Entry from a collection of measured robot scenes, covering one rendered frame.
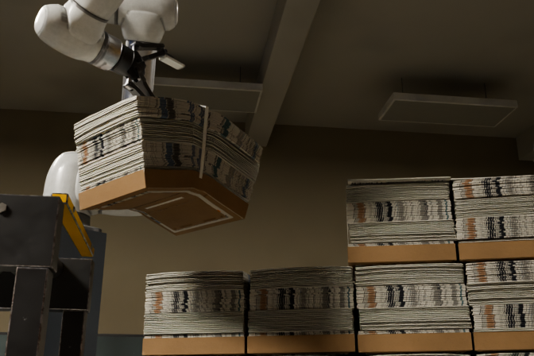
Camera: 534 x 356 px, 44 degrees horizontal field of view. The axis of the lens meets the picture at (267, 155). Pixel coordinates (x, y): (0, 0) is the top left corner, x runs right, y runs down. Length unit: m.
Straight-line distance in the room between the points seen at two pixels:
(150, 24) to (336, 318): 1.08
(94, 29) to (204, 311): 0.80
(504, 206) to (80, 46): 1.17
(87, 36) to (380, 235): 0.92
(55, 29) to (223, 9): 5.21
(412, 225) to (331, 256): 7.05
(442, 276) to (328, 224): 7.19
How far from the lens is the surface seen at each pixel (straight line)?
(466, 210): 1.87
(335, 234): 8.96
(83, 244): 1.50
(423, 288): 1.82
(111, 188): 1.64
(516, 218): 1.88
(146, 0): 2.20
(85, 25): 1.66
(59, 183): 2.24
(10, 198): 1.17
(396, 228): 1.85
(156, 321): 1.91
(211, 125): 1.70
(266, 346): 1.82
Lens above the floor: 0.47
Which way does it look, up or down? 21 degrees up
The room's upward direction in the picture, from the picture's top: straight up
